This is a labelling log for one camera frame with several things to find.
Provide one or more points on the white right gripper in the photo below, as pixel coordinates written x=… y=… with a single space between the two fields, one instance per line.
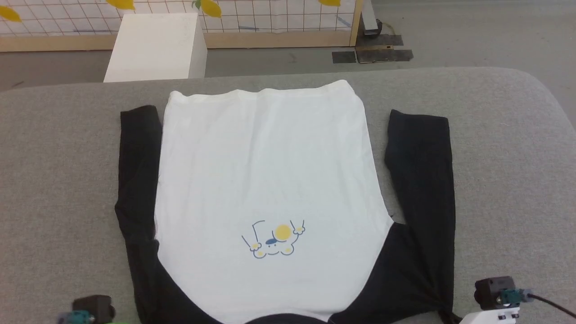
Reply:
x=488 y=317

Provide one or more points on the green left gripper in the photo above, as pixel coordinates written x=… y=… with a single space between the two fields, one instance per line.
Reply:
x=114 y=322

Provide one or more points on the black and white raglan shirt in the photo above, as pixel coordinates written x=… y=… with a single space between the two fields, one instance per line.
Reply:
x=270 y=171

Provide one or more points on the white rectangular box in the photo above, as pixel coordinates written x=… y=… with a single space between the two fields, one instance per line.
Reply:
x=153 y=49

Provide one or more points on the long black floor tape strip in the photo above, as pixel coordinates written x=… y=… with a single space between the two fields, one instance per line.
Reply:
x=384 y=56

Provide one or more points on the small black floor tape patch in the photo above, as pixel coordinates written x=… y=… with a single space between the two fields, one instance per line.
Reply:
x=344 y=57

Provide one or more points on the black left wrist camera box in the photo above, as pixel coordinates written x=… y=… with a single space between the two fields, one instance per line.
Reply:
x=96 y=308

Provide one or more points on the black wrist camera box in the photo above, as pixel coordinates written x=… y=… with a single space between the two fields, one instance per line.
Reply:
x=492 y=290
x=96 y=308

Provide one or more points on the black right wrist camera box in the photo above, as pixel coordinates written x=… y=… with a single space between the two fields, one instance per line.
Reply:
x=492 y=290

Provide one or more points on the grey metal stand post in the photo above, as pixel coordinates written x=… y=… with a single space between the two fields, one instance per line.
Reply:
x=369 y=20

